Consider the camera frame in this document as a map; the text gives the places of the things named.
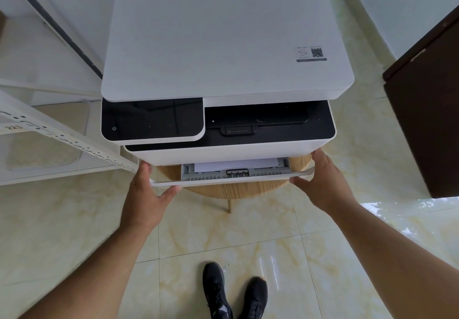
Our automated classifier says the white multifunction printer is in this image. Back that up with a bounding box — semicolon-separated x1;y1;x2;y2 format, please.
100;0;355;167

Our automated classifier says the person's right black shoe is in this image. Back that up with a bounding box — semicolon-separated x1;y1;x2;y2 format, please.
237;276;269;319

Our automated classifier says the grey printer label sticker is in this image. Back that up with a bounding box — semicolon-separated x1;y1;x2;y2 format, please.
295;45;328;63

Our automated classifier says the white paper stack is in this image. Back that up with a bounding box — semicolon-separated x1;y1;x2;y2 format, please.
194;158;289;172

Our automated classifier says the person's left hand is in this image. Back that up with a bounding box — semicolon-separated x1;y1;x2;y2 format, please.
120;162;181;234

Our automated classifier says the person's left forearm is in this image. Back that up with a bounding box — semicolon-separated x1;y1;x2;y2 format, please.
18;218;159;319

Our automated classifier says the round wooden side table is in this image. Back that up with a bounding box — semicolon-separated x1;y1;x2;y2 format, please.
157;156;311;214

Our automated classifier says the person's black shoe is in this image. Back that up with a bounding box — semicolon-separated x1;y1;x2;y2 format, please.
237;276;269;319
202;262;234;319

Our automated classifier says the person's right forearm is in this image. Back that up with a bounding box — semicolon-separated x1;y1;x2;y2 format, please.
333;200;459;319

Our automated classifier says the white metal shelf rack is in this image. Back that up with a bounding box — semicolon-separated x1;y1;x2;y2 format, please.
0;0;142;187

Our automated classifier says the person's right hand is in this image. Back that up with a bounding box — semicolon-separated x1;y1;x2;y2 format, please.
289;148;360;215

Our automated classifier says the person's left black shoe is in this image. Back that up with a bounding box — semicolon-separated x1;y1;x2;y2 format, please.
202;262;234;319

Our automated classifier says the white printer paper tray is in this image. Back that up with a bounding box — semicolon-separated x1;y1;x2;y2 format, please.
151;157;316;188

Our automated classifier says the dark brown wooden cabinet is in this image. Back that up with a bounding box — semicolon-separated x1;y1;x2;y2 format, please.
382;7;459;199

